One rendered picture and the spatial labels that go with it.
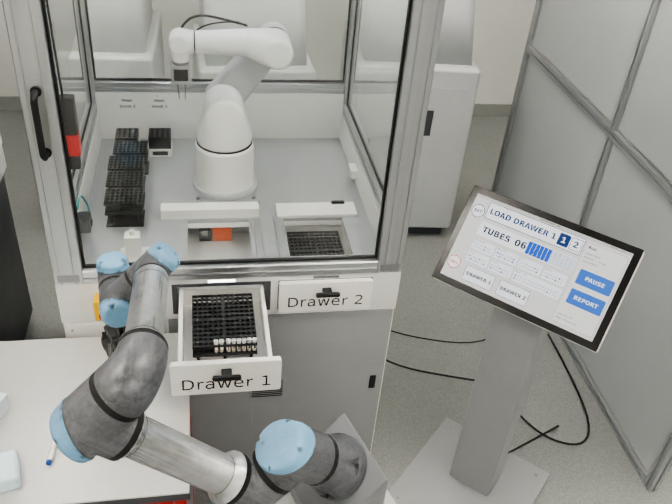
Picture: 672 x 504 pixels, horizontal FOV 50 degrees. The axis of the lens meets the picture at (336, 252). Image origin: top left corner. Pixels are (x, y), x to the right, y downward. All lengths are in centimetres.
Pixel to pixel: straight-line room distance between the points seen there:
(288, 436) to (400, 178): 84
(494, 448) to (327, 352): 70
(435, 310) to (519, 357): 131
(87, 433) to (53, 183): 83
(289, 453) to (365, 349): 95
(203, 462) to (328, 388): 106
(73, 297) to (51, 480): 55
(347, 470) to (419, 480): 121
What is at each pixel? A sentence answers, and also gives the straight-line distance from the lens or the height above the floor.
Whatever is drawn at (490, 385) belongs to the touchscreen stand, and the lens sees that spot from 250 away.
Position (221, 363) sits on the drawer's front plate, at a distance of 192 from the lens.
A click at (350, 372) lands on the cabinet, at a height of 52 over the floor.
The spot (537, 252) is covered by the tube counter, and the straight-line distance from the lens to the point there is 217.
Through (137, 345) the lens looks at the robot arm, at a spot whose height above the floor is 135.
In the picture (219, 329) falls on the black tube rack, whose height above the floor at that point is 90.
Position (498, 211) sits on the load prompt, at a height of 116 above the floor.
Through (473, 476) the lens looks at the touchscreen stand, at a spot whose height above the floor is 10.
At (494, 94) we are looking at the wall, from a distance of 571.
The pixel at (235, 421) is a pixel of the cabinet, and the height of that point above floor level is 32.
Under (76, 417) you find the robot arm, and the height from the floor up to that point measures 126.
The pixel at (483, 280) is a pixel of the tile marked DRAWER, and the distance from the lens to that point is 218.
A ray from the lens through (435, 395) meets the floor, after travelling 321.
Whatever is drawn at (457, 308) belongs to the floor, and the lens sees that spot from 367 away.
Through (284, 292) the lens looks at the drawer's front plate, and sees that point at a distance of 219.
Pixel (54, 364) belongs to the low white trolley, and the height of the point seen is 76.
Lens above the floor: 227
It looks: 35 degrees down
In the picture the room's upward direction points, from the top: 5 degrees clockwise
